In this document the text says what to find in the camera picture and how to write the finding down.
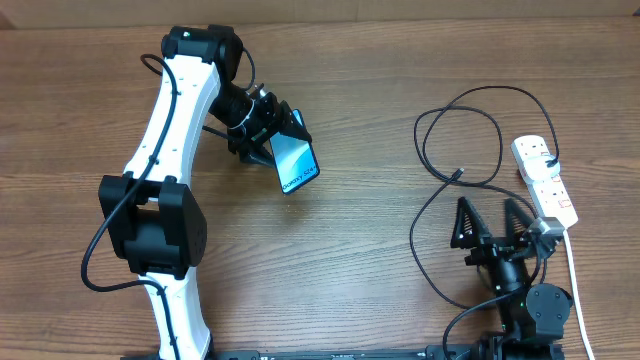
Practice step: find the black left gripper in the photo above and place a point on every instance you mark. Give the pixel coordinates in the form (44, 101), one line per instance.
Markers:
(273, 114)

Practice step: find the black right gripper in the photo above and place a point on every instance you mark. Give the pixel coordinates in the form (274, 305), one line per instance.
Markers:
(489, 246)

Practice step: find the blue Samsung Galaxy smartphone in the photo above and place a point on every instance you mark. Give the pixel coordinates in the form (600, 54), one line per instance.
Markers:
(295, 162)

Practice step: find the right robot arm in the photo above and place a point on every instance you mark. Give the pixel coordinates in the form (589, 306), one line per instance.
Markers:
(532, 314)

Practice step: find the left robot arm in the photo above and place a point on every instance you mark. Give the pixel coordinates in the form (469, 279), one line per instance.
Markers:
(150, 213)

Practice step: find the white charger plug adapter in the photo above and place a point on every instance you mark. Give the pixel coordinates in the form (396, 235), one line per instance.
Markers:
(540, 168)

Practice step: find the white power strip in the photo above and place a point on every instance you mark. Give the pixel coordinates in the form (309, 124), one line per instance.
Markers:
(550, 197)

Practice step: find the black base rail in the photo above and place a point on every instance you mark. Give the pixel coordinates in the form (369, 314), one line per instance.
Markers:
(431, 352)

